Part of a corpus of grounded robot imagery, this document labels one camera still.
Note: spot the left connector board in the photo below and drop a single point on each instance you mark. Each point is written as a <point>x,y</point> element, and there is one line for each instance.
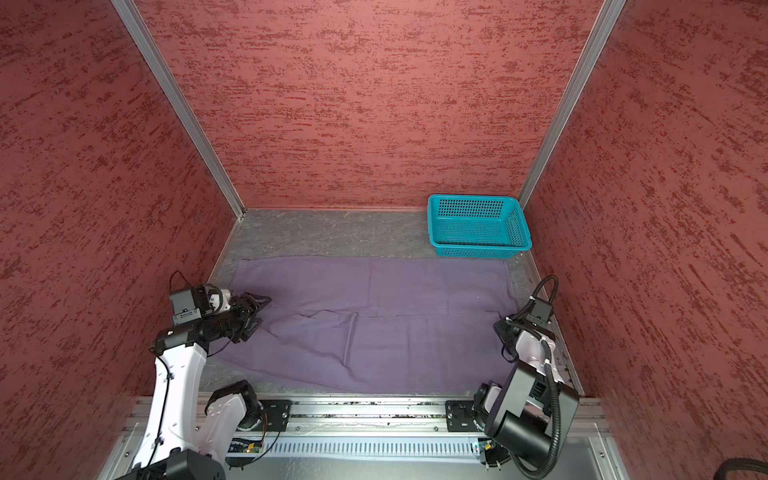
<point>245,446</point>

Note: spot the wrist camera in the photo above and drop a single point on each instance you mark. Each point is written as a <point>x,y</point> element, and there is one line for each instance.
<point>539,312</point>
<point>199,302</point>

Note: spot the connector board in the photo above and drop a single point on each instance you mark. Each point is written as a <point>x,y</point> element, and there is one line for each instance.
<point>245,446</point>
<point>492,454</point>

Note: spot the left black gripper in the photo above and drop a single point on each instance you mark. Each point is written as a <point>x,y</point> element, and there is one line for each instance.
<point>248,312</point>

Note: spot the purple trousers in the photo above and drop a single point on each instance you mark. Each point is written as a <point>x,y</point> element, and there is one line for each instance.
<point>374,325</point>

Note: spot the aluminium front rail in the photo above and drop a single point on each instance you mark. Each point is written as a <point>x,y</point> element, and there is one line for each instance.
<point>388,416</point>

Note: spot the aluminium corner post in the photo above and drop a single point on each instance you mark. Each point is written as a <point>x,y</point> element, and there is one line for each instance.
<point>600,32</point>
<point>131,18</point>

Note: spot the white slotted cable duct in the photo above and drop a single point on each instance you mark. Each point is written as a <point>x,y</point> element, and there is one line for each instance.
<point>458,449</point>

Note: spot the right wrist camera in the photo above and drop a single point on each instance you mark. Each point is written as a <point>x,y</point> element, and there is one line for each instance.
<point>539,312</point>

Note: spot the left aluminium corner post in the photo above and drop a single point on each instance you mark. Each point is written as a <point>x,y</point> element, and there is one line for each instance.
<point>131,18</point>

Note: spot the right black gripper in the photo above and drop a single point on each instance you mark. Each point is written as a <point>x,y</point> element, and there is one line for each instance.
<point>499,327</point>

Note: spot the right aluminium corner post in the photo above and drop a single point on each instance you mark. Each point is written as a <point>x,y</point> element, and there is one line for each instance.
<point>600,32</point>

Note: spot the right connector board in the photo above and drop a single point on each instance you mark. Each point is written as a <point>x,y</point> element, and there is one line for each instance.
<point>492,454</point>

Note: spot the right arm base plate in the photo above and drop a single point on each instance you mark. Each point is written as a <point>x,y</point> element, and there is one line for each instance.
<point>463,417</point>

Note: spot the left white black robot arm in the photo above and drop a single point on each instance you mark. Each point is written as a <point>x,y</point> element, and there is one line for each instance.
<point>174,446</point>

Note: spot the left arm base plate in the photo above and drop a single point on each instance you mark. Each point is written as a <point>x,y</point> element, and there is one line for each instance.
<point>275,415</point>

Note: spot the teal plastic basket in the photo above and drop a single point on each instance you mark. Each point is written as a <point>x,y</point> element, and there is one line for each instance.
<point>470,226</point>

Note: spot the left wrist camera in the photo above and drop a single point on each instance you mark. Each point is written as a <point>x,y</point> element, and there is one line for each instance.
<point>199,302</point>

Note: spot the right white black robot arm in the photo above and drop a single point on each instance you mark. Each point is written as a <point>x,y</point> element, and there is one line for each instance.
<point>526,419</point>

